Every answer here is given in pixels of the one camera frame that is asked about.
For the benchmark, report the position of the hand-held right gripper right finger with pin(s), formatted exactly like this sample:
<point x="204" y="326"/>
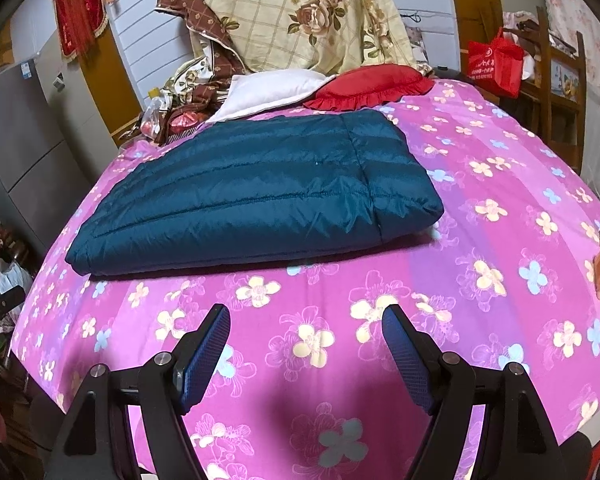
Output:
<point x="405" y="355"/>

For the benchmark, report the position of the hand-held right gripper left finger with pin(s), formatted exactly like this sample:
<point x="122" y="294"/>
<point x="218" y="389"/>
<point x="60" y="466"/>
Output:
<point x="206" y="355"/>

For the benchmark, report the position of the teal down jacket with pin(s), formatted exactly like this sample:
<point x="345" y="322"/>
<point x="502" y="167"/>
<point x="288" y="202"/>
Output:
<point x="260" y="190"/>

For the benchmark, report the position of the white plastic bag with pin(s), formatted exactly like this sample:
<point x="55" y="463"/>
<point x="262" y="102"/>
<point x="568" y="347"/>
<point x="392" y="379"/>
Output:
<point x="12" y="280"/>

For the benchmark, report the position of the pink floral bedsheet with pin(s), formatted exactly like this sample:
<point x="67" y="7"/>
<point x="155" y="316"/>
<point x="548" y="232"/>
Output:
<point x="480" y="260"/>

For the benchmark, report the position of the grey refrigerator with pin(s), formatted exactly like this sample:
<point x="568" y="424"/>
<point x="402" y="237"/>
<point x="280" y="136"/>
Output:
<point x="30" y="135"/>

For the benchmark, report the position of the clear plastic bottle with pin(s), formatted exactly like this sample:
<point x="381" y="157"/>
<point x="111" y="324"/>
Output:
<point x="152" y="112"/>

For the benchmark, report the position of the brown patterned cloth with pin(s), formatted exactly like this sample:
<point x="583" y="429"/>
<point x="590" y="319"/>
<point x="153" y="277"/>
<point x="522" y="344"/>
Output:
<point x="200" y="85"/>

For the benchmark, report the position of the white pillow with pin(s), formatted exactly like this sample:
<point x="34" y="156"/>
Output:
<point x="265" y="90"/>

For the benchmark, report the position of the red ruffled pillow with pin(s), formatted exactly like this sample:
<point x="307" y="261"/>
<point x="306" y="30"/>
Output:
<point x="375" y="85"/>

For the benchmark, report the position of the wooden chair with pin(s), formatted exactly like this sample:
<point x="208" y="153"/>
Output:
<point x="560" y="100"/>

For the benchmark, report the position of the red tote bag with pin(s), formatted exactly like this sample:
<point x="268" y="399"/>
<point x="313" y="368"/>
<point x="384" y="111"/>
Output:
<point x="495" y="62"/>

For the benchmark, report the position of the red tasselled hanging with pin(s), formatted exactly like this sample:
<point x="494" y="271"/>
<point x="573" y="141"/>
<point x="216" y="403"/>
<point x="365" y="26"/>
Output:
<point x="77" y="7"/>

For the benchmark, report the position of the cream floral quilt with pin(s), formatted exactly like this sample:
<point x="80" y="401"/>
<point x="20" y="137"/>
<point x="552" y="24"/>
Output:
<point x="300" y="15"/>

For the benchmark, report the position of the floral curtain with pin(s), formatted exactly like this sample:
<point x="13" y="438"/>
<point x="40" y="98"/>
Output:
<point x="580" y="15"/>

